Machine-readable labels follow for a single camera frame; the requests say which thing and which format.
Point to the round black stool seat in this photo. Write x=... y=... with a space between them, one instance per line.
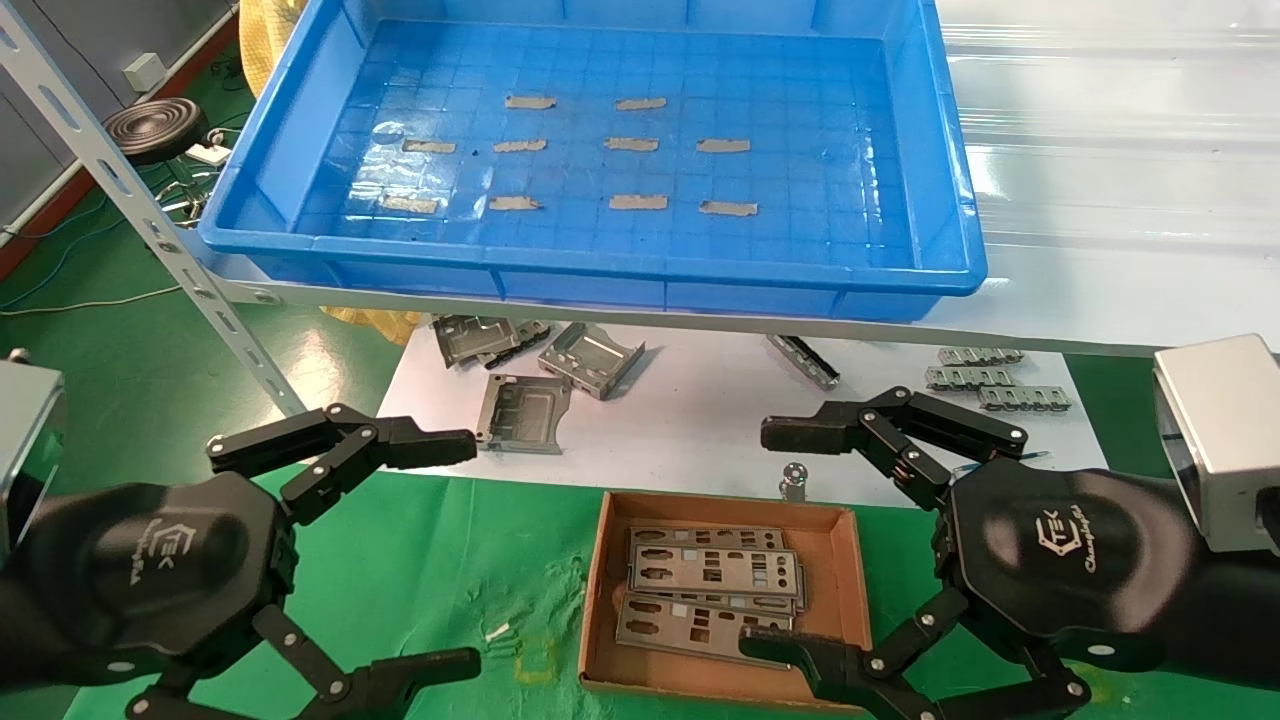
x=155 y=128

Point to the blue plastic tray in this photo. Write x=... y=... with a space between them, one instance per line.
x=800 y=250

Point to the open grey metal cage bracket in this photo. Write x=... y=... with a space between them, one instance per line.
x=590 y=360

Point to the flat grey metal frame bracket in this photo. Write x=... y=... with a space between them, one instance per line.
x=520 y=415

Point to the white paper sheet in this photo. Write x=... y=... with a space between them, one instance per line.
x=700 y=430

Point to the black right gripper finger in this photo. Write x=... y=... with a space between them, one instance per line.
x=810 y=430
x=800 y=660

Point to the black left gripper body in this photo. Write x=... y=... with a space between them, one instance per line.
x=150 y=570

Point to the small steel binder clip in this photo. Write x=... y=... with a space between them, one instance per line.
x=795 y=482

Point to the perforated grey metal shelf post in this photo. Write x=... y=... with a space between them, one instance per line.
x=130 y=190

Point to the green table cloth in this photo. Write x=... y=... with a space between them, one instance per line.
x=450 y=560

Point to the grey tape strip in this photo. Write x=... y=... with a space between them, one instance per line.
x=514 y=203
x=638 y=202
x=640 y=103
x=530 y=101
x=428 y=146
x=519 y=146
x=410 y=204
x=728 y=208
x=723 y=145
x=631 y=144

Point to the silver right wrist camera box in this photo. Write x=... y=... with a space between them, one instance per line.
x=1220 y=440

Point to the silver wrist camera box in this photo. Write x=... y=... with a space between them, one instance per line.
x=1220 y=440
x=25 y=440

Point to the white wall socket box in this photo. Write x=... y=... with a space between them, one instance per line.
x=145 y=72

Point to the dark metal bracket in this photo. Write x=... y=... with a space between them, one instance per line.
x=530 y=335

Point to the small white tape scrap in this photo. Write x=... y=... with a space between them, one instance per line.
x=497 y=631

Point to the narrow metal rail part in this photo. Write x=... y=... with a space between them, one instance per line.
x=805 y=362

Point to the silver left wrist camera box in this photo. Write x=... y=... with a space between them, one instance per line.
x=25 y=440

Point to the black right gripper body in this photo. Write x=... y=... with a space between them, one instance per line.
x=1070 y=560

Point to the perforated metal strip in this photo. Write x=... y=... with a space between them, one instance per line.
x=965 y=378
x=1025 y=399
x=980 y=356

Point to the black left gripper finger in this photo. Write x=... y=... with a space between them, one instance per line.
x=420 y=445
x=420 y=672

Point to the white power strip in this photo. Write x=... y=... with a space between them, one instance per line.
x=210 y=154

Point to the shallow cardboard box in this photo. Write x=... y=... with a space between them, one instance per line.
x=660 y=680

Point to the silver metal IO shield plate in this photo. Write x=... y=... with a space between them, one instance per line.
x=700 y=537
x=670 y=625
x=680 y=575

